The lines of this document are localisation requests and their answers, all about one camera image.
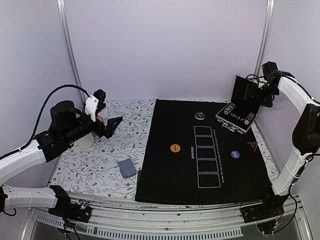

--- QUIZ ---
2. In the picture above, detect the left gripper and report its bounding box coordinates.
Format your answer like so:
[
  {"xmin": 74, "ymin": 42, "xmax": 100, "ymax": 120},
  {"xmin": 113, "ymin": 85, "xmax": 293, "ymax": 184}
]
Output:
[{"xmin": 63, "ymin": 114, "xmax": 123, "ymax": 145}]

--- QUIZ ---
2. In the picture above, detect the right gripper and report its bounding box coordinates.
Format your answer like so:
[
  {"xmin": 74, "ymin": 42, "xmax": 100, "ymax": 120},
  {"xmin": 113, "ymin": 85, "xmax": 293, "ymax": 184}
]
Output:
[{"xmin": 244, "ymin": 82, "xmax": 279, "ymax": 108}]

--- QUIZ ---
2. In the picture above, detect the triangular all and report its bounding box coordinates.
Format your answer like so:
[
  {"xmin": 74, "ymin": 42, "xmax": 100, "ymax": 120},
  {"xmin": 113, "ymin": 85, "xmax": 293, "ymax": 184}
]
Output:
[{"xmin": 246, "ymin": 142, "xmax": 258, "ymax": 152}]

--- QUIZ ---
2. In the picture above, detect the purple small blind button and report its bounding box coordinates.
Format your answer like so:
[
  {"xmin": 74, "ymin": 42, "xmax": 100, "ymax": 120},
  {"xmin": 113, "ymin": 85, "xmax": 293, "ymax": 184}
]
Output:
[{"xmin": 230, "ymin": 150, "xmax": 241, "ymax": 159}]

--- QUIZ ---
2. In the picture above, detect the black dealer button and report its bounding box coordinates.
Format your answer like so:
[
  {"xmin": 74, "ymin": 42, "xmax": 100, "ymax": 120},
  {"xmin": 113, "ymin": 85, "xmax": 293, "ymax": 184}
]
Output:
[{"xmin": 194, "ymin": 112, "xmax": 206, "ymax": 121}]

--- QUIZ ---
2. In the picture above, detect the orange big blind button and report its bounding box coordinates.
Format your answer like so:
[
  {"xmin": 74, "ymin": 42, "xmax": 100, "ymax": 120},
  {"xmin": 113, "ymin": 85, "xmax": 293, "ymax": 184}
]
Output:
[{"xmin": 170, "ymin": 144, "xmax": 181, "ymax": 153}]

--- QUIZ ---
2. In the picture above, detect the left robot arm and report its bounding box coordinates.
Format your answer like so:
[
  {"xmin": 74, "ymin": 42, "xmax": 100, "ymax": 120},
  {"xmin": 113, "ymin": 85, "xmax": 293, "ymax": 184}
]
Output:
[{"xmin": 0, "ymin": 89, "xmax": 123, "ymax": 218}]

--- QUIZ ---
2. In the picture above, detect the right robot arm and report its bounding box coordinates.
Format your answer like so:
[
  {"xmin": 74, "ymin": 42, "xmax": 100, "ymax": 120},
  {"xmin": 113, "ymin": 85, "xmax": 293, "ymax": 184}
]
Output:
[{"xmin": 246, "ymin": 61, "xmax": 320, "ymax": 197}]

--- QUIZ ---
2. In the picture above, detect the red patterned bowl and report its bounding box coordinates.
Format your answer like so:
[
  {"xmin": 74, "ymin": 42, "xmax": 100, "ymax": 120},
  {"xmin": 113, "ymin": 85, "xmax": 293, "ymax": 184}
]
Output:
[{"xmin": 96, "ymin": 115, "xmax": 104, "ymax": 123}]

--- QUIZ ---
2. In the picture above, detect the right chip stack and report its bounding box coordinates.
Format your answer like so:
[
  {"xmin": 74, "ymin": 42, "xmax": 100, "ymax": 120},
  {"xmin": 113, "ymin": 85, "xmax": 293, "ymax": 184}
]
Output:
[{"xmin": 244, "ymin": 112, "xmax": 255, "ymax": 125}]

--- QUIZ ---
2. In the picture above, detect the chip stack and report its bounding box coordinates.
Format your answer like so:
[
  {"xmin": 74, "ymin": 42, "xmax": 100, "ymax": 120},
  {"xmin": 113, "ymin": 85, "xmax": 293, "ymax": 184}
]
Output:
[
  {"xmin": 244, "ymin": 112, "xmax": 255, "ymax": 125},
  {"xmin": 223, "ymin": 103, "xmax": 236, "ymax": 116}
]

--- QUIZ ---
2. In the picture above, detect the aluminium poker chip case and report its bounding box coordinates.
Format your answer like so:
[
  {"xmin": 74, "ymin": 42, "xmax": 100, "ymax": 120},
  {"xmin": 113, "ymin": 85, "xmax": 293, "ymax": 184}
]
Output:
[{"xmin": 215, "ymin": 75, "xmax": 261, "ymax": 135}]

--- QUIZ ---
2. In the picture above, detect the left chip stack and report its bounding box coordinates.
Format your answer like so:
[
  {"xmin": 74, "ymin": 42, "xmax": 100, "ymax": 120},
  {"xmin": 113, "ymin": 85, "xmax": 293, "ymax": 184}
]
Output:
[{"xmin": 223, "ymin": 103, "xmax": 236, "ymax": 116}]

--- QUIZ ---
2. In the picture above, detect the white cup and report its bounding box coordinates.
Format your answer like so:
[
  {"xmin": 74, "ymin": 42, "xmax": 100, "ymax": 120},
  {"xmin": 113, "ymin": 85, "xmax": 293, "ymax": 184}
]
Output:
[{"xmin": 74, "ymin": 133, "xmax": 95, "ymax": 150}]

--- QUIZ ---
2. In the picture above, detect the floral tablecloth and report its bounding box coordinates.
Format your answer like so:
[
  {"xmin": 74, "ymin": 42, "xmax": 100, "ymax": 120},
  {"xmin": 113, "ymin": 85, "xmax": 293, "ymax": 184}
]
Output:
[{"xmin": 50, "ymin": 99, "xmax": 156, "ymax": 199}]

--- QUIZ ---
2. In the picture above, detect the blue card deck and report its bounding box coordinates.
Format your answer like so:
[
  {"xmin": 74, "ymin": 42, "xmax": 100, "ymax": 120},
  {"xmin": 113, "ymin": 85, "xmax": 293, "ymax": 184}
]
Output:
[{"xmin": 117, "ymin": 158, "xmax": 137, "ymax": 179}]

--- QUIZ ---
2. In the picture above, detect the black poker mat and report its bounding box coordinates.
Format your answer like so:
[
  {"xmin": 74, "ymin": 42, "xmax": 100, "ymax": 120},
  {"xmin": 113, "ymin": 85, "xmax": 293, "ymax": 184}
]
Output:
[{"xmin": 135, "ymin": 99, "xmax": 271, "ymax": 205}]

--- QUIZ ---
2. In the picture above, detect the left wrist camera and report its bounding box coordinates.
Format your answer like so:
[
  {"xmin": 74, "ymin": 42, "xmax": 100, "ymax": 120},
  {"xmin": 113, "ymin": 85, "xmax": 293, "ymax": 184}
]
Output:
[{"xmin": 84, "ymin": 89, "xmax": 107, "ymax": 122}]

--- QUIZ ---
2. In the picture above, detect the right aluminium post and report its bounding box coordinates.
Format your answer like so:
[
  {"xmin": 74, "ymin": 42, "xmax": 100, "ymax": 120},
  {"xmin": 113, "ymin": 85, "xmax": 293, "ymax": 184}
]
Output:
[{"xmin": 253, "ymin": 0, "xmax": 275, "ymax": 76}]

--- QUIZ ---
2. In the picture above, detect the aluminium post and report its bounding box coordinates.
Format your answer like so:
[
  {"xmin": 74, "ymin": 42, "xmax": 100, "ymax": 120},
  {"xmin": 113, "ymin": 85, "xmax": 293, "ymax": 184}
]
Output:
[
  {"xmin": 253, "ymin": 0, "xmax": 275, "ymax": 76},
  {"xmin": 56, "ymin": 0, "xmax": 88, "ymax": 107}
]

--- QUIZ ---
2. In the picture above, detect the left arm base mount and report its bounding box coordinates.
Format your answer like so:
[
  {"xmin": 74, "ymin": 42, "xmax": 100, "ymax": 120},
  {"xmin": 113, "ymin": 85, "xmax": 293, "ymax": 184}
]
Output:
[{"xmin": 48, "ymin": 195, "xmax": 92, "ymax": 223}]

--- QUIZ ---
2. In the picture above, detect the aluminium front rail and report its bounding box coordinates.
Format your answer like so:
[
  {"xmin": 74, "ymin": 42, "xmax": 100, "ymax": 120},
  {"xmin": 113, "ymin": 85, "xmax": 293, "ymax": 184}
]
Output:
[{"xmin": 21, "ymin": 193, "xmax": 316, "ymax": 240}]

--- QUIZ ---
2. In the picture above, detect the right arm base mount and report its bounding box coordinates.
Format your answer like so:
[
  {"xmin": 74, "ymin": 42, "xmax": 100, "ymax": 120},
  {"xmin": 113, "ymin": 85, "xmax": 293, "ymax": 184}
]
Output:
[{"xmin": 239, "ymin": 202, "xmax": 285, "ymax": 235}]

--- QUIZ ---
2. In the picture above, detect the left aluminium post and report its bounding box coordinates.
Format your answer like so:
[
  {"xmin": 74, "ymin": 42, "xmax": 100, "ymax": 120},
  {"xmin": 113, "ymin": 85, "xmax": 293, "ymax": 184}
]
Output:
[{"xmin": 56, "ymin": 0, "xmax": 88, "ymax": 107}]

